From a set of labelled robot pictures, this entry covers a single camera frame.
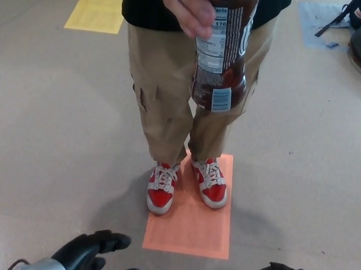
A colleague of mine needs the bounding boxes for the person's right hand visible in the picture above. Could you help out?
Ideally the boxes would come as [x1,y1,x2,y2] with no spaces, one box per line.
[159,0,226,40]

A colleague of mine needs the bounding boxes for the orange floor sheet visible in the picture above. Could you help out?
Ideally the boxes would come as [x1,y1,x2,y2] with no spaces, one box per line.
[141,149,236,261]

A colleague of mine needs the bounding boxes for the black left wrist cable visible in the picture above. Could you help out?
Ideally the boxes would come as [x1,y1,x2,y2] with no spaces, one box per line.
[5,258,31,270]

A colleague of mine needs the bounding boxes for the khaki cargo trousers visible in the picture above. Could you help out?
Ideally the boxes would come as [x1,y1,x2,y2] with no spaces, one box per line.
[120,5,281,169]

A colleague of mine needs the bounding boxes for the blue floor sheet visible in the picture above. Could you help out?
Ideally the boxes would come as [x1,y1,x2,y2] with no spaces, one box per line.
[296,0,356,51]

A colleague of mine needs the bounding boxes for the brown protein shake bottle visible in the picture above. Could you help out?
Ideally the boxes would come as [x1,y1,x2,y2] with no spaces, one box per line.
[189,0,261,115]

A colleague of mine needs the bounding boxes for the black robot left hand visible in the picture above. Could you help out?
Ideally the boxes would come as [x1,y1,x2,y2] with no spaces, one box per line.
[51,227,143,270]

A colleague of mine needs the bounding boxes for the red white sneaker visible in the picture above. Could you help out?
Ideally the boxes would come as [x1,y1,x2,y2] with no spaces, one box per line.
[187,155,230,211]
[145,161,180,216]

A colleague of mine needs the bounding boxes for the yellow floor sheet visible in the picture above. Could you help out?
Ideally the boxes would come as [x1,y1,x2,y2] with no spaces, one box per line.
[63,0,125,35]

